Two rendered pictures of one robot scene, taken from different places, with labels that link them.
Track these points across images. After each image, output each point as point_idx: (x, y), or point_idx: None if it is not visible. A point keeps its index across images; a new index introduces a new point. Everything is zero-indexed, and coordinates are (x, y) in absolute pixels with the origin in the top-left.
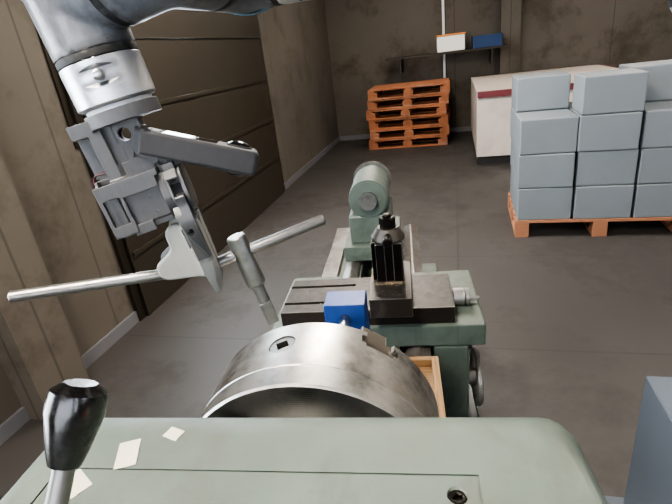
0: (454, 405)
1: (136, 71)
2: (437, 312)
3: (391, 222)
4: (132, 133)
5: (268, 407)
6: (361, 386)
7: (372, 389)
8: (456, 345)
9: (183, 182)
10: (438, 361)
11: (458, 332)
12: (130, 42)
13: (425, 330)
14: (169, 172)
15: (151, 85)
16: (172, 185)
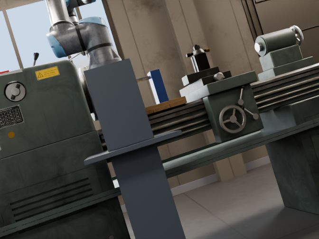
0: (214, 128)
1: (70, 19)
2: (199, 82)
3: (194, 48)
4: None
5: (79, 74)
6: (82, 68)
7: (83, 68)
8: (206, 96)
9: None
10: (182, 96)
11: (203, 89)
12: (70, 15)
13: (198, 90)
14: None
15: (73, 21)
16: None
